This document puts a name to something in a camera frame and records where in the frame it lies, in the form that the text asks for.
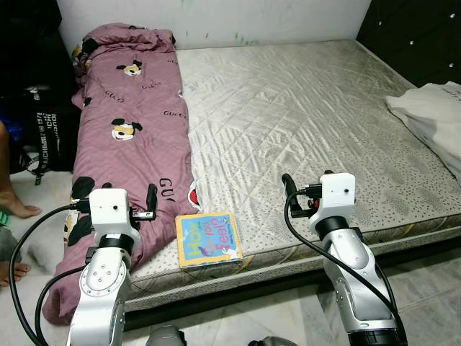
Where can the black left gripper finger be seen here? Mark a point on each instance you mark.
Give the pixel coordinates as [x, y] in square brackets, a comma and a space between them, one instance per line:
[152, 198]

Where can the colourful children's book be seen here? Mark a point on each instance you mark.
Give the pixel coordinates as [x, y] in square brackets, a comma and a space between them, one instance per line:
[209, 239]

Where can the white pillow green tree print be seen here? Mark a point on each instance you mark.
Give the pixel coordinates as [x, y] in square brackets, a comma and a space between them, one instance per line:
[432, 119]

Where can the white quilted mattress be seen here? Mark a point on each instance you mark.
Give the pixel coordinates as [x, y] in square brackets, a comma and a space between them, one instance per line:
[288, 122]

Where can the mauve cartoon print blanket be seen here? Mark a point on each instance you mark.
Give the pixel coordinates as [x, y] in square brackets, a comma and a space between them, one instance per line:
[137, 101]

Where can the black bag white lettering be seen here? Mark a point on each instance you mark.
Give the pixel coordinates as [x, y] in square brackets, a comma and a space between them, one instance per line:
[50, 137]

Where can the silver robot left leg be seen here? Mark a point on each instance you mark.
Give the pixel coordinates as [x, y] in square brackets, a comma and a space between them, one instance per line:
[166, 337]

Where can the silver robot leg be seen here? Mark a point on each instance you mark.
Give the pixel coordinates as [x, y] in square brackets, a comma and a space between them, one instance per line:
[274, 342]
[166, 337]

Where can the silver robot right leg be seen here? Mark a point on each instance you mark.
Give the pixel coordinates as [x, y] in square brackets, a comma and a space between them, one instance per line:
[274, 342]

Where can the dark tufted headboard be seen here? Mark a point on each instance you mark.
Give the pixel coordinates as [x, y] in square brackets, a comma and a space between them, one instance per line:
[410, 36]

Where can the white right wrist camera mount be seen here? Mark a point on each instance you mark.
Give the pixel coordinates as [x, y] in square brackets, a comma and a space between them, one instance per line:
[335, 193]

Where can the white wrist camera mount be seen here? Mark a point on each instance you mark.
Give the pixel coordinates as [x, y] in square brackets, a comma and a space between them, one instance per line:
[335, 193]
[112, 209]

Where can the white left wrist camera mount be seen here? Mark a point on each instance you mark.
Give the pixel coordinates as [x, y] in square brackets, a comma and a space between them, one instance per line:
[112, 209]

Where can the dark bed frame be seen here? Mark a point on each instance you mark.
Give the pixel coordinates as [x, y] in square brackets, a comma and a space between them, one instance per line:
[288, 285]

